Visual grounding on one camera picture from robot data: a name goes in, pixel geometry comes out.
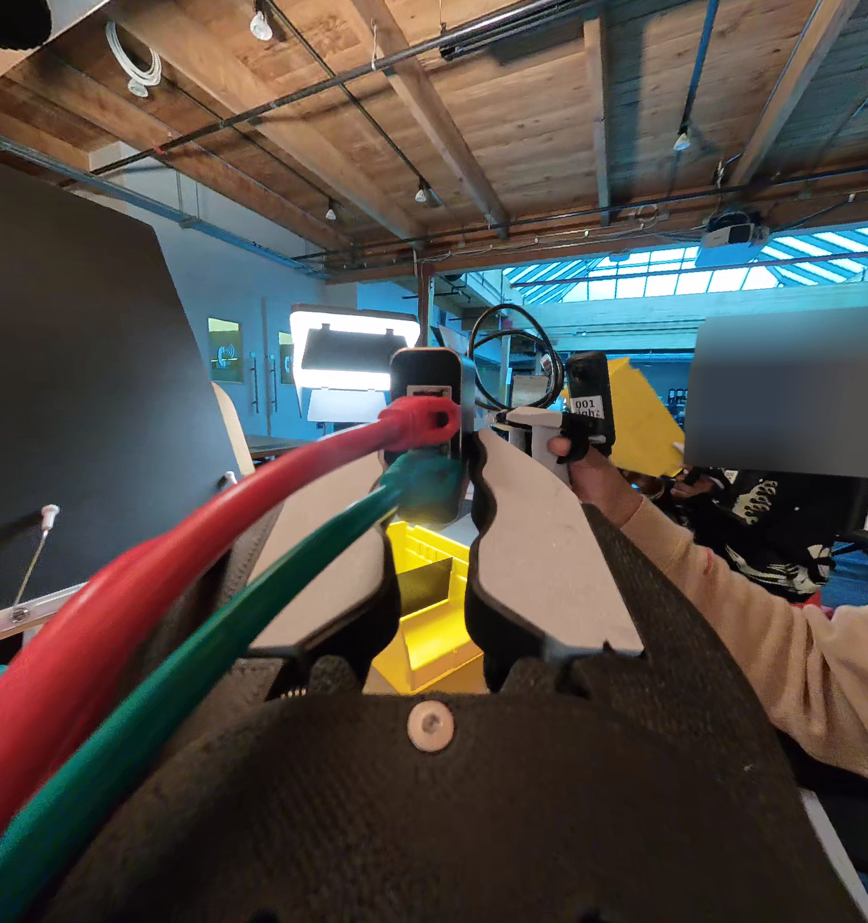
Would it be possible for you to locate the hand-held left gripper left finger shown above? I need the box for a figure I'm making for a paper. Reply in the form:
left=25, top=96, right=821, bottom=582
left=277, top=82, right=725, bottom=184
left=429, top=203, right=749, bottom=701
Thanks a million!
left=250, top=450, right=402, bottom=653

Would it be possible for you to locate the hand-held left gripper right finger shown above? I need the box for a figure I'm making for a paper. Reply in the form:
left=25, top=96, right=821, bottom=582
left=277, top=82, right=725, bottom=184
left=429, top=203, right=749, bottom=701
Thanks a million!
left=466, top=430, right=644, bottom=657

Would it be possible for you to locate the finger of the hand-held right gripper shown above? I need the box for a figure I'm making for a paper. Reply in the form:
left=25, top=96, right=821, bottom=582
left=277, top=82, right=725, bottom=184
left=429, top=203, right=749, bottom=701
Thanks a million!
left=501, top=405, right=566, bottom=432

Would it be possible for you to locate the black cable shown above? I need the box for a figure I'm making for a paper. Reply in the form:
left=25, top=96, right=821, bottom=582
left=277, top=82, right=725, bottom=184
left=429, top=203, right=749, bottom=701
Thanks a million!
left=468, top=303, right=569, bottom=421

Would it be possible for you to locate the yellow plastic bin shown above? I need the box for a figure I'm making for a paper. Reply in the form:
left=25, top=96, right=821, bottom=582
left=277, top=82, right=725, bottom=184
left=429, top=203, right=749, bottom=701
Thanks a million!
left=371, top=519, right=487, bottom=697

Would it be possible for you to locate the black ethernet adapter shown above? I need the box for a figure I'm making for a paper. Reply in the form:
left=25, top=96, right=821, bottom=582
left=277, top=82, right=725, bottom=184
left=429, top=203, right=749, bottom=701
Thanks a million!
left=378, top=348, right=479, bottom=527

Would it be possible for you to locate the green ethernet cable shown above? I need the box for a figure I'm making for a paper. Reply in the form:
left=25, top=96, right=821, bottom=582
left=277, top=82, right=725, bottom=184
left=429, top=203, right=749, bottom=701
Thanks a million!
left=0, top=449, right=469, bottom=923

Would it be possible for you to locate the red ethernet cable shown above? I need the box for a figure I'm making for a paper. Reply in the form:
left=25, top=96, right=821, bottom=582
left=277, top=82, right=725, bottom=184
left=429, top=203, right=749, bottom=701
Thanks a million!
left=0, top=394, right=464, bottom=879

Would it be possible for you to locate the person's right forearm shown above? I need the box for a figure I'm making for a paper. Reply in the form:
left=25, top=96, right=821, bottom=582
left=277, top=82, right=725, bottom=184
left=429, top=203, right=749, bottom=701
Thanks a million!
left=616, top=496, right=868, bottom=786

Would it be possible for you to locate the person's right hand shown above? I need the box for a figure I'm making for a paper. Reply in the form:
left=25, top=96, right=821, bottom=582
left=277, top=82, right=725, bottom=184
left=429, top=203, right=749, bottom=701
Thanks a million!
left=548, top=435, right=645, bottom=529

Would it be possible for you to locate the yellow panel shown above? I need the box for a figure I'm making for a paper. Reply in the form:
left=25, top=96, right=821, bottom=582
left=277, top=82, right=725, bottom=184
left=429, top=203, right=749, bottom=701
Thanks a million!
left=605, top=357, right=687, bottom=478

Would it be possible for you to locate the black bin divider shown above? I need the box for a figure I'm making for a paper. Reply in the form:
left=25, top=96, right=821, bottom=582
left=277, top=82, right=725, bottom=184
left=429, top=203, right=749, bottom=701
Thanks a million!
left=396, top=557, right=455, bottom=615

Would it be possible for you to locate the ceiling projector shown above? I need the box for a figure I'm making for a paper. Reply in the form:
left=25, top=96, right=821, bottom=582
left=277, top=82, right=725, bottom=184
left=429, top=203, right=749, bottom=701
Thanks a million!
left=695, top=211, right=771, bottom=269

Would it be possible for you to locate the bright studio light panel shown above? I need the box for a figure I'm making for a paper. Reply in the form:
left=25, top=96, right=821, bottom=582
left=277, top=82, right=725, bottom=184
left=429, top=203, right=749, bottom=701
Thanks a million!
left=289, top=304, right=423, bottom=426

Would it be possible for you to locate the white panel stand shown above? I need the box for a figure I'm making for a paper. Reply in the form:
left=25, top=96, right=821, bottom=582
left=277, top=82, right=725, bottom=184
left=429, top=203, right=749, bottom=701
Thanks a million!
left=0, top=503, right=92, bottom=637

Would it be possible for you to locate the black wood-edged panel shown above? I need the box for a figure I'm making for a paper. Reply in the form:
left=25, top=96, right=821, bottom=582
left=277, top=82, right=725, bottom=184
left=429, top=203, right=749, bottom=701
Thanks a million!
left=0, top=155, right=256, bottom=636

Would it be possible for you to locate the white cable coil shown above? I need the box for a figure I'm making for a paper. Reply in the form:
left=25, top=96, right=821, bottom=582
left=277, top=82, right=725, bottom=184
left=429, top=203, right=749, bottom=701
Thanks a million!
left=104, top=20, right=164, bottom=98

